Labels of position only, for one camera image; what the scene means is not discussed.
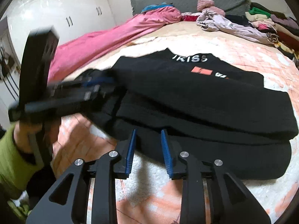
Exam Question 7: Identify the black sweater with orange trim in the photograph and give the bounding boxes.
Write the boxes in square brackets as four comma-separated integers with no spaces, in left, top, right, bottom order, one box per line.
[81,49,298,180]

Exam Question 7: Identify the green sleeve left forearm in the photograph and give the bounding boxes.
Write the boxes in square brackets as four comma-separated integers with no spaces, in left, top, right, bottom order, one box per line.
[0,124,44,199]

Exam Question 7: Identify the stack of folded clothes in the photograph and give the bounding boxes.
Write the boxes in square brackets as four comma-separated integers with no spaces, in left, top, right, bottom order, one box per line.
[225,2,298,64]

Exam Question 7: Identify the left hand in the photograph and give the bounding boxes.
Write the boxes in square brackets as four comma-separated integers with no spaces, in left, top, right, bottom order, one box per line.
[13,118,62,154]

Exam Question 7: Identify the pink white fleece blanket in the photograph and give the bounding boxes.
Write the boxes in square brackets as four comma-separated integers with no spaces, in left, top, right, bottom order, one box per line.
[52,32,298,223]

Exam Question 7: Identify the magenta satin quilt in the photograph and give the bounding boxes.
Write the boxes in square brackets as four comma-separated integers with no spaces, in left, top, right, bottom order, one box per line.
[48,6,181,82]

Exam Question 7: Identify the white wardrobe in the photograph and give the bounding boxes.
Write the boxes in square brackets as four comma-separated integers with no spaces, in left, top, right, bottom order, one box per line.
[0,0,116,127]

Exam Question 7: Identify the red garment by headboard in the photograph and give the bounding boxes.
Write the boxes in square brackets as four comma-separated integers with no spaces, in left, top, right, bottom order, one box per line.
[181,12,202,22]

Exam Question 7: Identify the lilac crumpled garment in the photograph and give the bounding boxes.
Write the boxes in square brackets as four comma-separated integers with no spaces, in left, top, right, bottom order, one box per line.
[196,9,272,45]

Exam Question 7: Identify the blue garment by headboard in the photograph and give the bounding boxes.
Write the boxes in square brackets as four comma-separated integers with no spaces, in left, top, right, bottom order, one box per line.
[141,3,173,13]

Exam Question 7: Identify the pink fluffy garment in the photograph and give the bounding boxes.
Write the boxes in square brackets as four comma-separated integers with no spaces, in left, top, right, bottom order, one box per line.
[197,0,226,17]

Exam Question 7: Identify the grey bed headboard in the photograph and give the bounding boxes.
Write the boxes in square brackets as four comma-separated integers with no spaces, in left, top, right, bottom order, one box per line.
[131,0,250,16]

